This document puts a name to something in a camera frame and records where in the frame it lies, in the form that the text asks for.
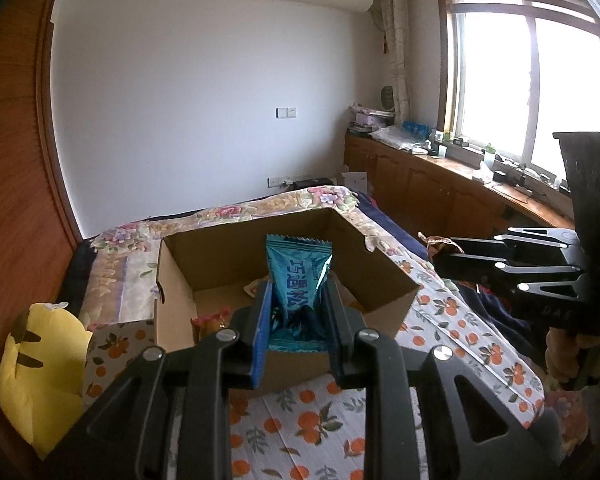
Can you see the white paper bag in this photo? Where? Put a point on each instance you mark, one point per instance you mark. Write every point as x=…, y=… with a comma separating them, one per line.
x=354, y=181

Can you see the patterned white curtain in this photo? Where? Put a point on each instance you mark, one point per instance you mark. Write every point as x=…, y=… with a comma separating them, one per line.
x=397, y=45

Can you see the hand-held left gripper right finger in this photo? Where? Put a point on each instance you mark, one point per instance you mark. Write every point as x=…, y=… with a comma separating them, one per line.
x=334, y=330

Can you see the brown snack packet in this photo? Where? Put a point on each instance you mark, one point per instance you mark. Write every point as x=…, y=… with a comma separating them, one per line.
x=437, y=245

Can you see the white wall switch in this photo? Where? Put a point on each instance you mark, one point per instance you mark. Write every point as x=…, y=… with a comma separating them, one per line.
x=286, y=112

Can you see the stack of papers and boxes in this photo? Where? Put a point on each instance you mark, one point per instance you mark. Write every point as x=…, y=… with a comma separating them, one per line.
x=370, y=121

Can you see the yellow plush toy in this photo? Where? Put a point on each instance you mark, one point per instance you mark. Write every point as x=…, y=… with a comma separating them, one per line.
x=40, y=375

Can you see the black box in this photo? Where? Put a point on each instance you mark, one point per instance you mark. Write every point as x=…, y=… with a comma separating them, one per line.
x=312, y=183

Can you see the wooden wardrobe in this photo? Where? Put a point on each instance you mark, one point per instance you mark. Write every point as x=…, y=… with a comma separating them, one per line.
x=15, y=185

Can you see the clear plastic bag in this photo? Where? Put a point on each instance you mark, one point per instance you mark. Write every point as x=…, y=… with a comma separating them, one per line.
x=400, y=139

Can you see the orange fruit print blanket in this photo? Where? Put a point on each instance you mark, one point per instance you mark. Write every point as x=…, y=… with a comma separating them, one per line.
x=300, y=425

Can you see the brown cardboard box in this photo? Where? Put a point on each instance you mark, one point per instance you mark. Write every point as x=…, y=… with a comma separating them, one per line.
x=205, y=260

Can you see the blue snack packet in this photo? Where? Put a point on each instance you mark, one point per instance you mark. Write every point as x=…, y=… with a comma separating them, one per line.
x=295, y=270

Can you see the dark round fan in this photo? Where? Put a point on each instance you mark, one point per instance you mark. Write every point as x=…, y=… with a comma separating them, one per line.
x=388, y=96

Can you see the white wall outlet strip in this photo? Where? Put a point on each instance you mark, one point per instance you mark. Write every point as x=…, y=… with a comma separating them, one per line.
x=280, y=181

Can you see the red snack packet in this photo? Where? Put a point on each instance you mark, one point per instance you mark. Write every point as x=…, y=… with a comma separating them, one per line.
x=210, y=322

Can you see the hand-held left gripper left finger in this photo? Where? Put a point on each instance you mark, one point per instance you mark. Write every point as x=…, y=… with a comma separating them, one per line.
x=261, y=330

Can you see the row of blue bottles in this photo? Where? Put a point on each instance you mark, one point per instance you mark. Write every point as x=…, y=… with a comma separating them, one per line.
x=415, y=128

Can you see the wooden frame window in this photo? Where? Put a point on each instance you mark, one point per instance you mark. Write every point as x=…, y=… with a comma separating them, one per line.
x=525, y=85

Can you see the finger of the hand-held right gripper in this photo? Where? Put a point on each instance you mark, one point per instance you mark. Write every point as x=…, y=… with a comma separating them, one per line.
x=465, y=267
x=480, y=245

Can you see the wooden window cabinet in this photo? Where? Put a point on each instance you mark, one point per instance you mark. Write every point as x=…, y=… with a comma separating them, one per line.
x=430, y=190

